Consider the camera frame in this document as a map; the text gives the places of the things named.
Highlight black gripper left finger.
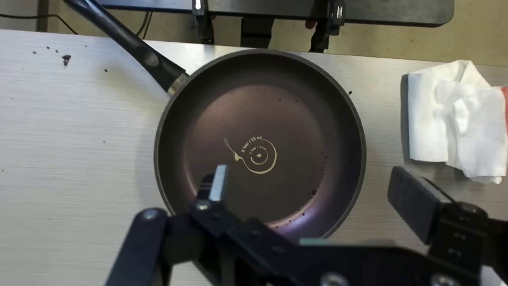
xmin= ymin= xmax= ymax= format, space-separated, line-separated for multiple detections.
xmin=194 ymin=164 xmax=232 ymax=213

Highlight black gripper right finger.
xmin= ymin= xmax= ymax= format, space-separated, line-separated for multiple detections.
xmin=388 ymin=165 xmax=490 ymax=261

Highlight white towel red stripes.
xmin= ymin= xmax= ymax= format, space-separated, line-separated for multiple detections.
xmin=405 ymin=59 xmax=508 ymax=186

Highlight dark nonstick frying pan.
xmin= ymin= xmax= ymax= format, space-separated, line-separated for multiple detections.
xmin=63 ymin=0 xmax=369 ymax=242

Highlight black robot table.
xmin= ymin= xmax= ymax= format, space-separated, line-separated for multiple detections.
xmin=97 ymin=0 xmax=456 ymax=53

